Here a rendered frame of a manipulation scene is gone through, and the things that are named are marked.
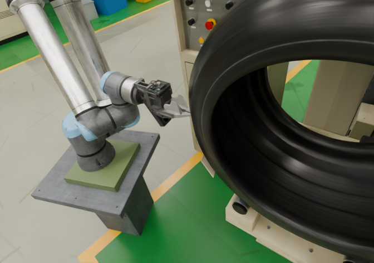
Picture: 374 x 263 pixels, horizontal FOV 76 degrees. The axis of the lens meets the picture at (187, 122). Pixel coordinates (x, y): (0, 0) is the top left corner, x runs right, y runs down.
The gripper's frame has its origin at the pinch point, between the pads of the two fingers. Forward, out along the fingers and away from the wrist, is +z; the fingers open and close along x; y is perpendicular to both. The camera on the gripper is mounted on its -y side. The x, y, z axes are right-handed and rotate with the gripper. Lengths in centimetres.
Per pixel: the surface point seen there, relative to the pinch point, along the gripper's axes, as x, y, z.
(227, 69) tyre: -12.6, 27.5, 20.1
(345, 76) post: 25.2, 8.0, 35.4
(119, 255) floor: -34, -108, -45
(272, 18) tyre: -11.5, 35.6, 26.0
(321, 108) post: 25.2, -4.5, 32.4
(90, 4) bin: 262, -80, -437
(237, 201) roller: -10.7, -15.5, 21.7
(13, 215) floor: -59, -108, -136
